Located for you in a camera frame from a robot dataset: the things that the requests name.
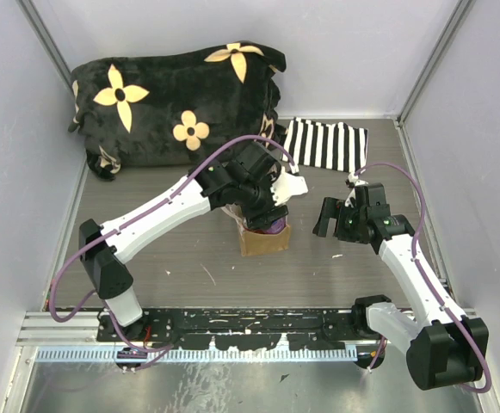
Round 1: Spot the purple cable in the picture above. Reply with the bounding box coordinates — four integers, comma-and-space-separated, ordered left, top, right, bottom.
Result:
48, 134, 299, 371
344, 161, 493, 394

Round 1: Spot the black white striped cloth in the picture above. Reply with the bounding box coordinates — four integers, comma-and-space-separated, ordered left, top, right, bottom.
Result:
280, 118, 368, 173

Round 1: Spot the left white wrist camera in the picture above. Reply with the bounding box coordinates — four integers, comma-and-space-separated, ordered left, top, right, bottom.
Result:
270, 167, 308, 207

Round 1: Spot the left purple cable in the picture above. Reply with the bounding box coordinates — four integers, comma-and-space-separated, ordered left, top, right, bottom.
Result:
48, 134, 299, 371

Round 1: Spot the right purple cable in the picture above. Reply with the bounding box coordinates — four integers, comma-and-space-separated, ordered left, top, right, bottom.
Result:
344, 161, 493, 394

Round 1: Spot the cat print canvas bag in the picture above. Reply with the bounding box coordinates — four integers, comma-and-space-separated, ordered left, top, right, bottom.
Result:
222, 205, 291, 256

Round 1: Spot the black floral plush blanket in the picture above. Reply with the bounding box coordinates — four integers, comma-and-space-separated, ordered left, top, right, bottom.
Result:
69, 40, 287, 182

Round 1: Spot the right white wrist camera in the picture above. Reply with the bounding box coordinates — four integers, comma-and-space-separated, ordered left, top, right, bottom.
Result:
344, 172, 367, 207

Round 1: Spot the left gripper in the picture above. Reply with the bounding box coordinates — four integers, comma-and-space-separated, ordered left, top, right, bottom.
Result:
238, 173, 291, 231

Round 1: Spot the aluminium rail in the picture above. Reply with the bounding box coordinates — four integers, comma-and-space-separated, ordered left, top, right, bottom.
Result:
15, 308, 485, 345

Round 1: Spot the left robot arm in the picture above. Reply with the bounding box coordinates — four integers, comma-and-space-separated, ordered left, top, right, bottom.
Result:
78, 140, 306, 341

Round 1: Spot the purple soda can front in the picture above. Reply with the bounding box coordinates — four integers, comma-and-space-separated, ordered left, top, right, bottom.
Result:
265, 218, 286, 234

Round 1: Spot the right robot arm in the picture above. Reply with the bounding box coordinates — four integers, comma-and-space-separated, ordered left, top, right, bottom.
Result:
313, 183, 489, 390

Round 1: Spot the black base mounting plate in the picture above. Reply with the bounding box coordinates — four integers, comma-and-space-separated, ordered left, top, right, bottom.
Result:
96, 307, 404, 352

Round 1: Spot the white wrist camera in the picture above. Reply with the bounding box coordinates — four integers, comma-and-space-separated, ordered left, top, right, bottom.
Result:
270, 167, 308, 207
344, 172, 367, 207

